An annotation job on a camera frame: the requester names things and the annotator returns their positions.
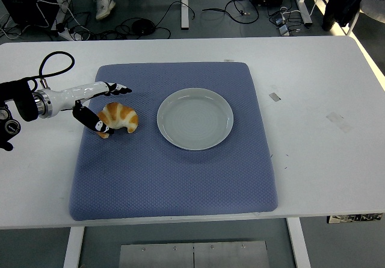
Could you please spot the white desk frame leg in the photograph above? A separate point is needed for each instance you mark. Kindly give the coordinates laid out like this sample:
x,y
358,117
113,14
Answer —
x,y
302,3

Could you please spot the person's leg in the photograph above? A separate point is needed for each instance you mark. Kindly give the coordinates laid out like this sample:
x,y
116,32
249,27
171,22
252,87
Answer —
x,y
103,6

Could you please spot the grey round plate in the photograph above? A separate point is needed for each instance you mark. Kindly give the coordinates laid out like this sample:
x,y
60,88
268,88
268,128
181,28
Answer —
x,y
195,119

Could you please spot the silver tape piece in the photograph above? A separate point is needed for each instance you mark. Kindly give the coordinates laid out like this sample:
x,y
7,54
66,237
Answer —
x,y
274,97

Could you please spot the grey power adapter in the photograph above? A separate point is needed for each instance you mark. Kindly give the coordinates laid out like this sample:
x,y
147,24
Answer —
x,y
283,30

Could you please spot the blue quilted mat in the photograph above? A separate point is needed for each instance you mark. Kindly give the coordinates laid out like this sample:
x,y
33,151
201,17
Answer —
x,y
168,177

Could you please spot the black computer tower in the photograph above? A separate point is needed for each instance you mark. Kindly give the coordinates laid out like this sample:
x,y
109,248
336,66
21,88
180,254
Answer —
x,y
24,0

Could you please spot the white table leg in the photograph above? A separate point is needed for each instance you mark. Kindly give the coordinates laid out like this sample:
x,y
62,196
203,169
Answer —
x,y
73,247
298,244

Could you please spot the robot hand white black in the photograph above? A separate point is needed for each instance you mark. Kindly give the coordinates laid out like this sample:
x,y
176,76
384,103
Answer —
x,y
78,92

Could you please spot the white power strip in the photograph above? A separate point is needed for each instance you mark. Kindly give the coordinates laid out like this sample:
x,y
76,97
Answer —
x,y
67,35

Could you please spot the white desk post with foot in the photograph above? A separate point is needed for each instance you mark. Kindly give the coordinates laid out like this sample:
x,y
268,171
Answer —
x,y
184,6

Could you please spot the croissant bread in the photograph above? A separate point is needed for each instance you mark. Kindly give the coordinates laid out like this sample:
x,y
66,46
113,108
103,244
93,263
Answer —
x,y
123,116

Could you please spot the black jacket on chair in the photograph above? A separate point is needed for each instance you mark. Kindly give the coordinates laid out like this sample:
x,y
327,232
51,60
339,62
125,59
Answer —
x,y
343,3

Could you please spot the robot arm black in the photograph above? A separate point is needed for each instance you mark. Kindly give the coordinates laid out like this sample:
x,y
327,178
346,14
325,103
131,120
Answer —
x,y
25,105

